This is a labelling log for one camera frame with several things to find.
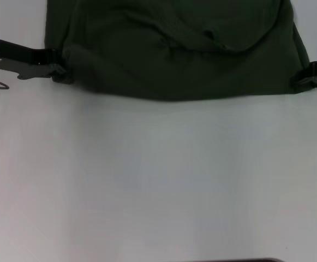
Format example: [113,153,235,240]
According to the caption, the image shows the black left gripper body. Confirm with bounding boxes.
[0,39,58,81]

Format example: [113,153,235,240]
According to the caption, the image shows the dark green FREE T-shirt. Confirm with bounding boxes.
[43,0,312,103]

